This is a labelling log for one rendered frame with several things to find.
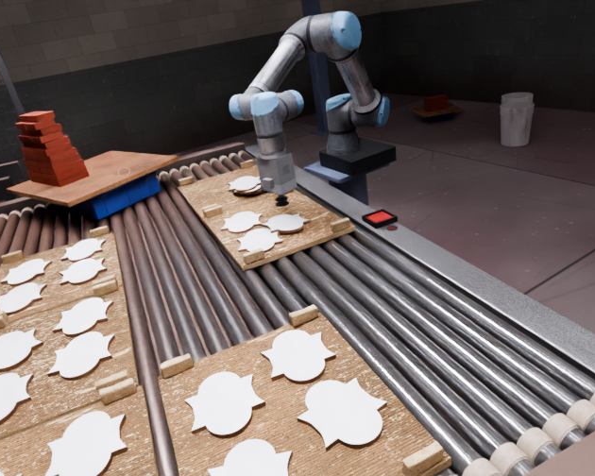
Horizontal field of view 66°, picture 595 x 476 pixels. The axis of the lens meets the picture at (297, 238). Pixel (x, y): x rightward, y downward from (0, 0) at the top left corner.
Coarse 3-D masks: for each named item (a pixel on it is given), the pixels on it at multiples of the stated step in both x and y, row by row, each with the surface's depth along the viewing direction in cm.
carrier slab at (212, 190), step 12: (252, 168) 196; (204, 180) 190; (216, 180) 188; (228, 180) 186; (180, 192) 184; (192, 192) 180; (204, 192) 178; (216, 192) 175; (228, 192) 174; (192, 204) 168; (204, 204) 166; (228, 204) 162; (240, 204) 160; (204, 216) 155
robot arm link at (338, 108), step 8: (336, 96) 191; (344, 96) 186; (328, 104) 188; (336, 104) 185; (344, 104) 185; (328, 112) 190; (336, 112) 187; (344, 112) 185; (328, 120) 192; (336, 120) 188; (344, 120) 187; (336, 128) 190; (344, 128) 190
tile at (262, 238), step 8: (248, 232) 136; (256, 232) 135; (264, 232) 135; (240, 240) 133; (248, 240) 132; (256, 240) 131; (264, 240) 130; (272, 240) 129; (280, 240) 129; (240, 248) 128; (248, 248) 127; (256, 248) 126; (264, 248) 125; (272, 248) 126
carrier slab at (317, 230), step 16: (240, 208) 157; (256, 208) 155; (272, 208) 153; (288, 208) 151; (304, 208) 149; (320, 208) 147; (208, 224) 149; (224, 224) 147; (304, 224) 138; (320, 224) 136; (224, 240) 136; (288, 240) 130; (304, 240) 128; (320, 240) 128; (240, 256) 125; (272, 256) 123
